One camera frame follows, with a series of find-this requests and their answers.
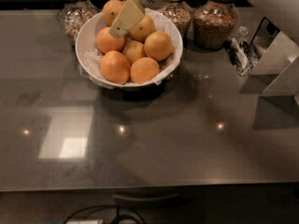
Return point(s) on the orange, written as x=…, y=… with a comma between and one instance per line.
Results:
x=158, y=46
x=144, y=70
x=111, y=10
x=133, y=50
x=115, y=67
x=106, y=42
x=143, y=29

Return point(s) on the white box on floor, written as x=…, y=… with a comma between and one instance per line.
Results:
x=86, y=221

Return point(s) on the clear plastic wrapped packet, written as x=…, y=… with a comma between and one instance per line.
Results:
x=241, y=53

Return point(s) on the left glass cereal jar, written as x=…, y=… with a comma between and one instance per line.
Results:
x=73, y=16

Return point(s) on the right glass cereal jar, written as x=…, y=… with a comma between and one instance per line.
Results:
x=213, y=22

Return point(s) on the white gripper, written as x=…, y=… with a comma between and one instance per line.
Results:
x=130, y=13

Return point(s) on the white bowl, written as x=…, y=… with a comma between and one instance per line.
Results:
x=84, y=39

